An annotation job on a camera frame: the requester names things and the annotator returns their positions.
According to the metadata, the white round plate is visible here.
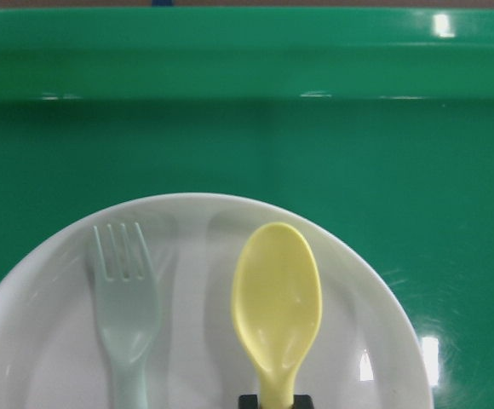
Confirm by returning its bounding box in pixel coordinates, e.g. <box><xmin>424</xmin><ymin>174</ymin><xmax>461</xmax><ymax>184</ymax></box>
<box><xmin>0</xmin><ymin>193</ymin><xmax>433</xmax><ymax>408</ymax></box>

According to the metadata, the green plastic tray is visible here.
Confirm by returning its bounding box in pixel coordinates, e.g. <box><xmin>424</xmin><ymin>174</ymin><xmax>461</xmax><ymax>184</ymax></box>
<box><xmin>0</xmin><ymin>8</ymin><xmax>494</xmax><ymax>408</ymax></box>

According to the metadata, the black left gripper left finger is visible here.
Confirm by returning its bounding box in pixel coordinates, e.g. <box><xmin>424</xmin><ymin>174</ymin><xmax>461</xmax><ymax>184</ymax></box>
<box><xmin>238</xmin><ymin>394</ymin><xmax>260</xmax><ymax>409</ymax></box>

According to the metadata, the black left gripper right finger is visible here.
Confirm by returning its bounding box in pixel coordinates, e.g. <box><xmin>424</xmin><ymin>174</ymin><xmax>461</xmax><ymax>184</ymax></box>
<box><xmin>291</xmin><ymin>395</ymin><xmax>314</xmax><ymax>409</ymax></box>

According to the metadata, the yellow plastic spoon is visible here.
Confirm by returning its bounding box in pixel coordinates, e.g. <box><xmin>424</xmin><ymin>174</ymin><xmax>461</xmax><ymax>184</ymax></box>
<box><xmin>231</xmin><ymin>222</ymin><xmax>322</xmax><ymax>408</ymax></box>

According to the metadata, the light green plastic fork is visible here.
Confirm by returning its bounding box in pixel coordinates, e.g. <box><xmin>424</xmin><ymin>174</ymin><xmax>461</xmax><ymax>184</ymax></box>
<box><xmin>92</xmin><ymin>222</ymin><xmax>160</xmax><ymax>408</ymax></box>

